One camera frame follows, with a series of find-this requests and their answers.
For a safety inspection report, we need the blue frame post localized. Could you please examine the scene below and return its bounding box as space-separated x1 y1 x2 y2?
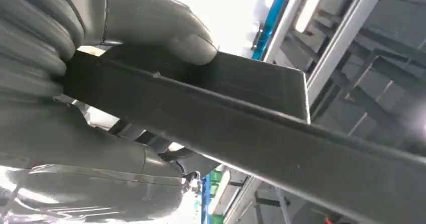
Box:
251 0 296 61

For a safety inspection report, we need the white frame beam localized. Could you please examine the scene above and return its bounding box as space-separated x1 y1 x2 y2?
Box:
264 0 315 63

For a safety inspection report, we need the green bracket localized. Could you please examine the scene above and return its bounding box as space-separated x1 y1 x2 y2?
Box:
208 169 224 224

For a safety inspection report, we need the ribbed grey right arm sleeve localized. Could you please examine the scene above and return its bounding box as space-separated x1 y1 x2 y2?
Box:
0 0 86 98

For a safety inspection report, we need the aluminium frame rail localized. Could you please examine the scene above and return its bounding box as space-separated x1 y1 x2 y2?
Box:
306 0 391 105

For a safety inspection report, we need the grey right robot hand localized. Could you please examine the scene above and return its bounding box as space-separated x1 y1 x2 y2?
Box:
0 0 221 224

